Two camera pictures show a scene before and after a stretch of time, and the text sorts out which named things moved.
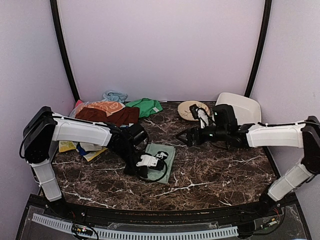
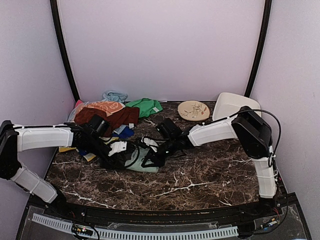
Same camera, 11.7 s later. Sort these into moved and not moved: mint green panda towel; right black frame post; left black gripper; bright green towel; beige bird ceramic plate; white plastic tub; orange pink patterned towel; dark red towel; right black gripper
Moved: right black gripper; mint green panda towel; left black gripper
Not moved: dark red towel; orange pink patterned towel; right black frame post; beige bird ceramic plate; bright green towel; white plastic tub
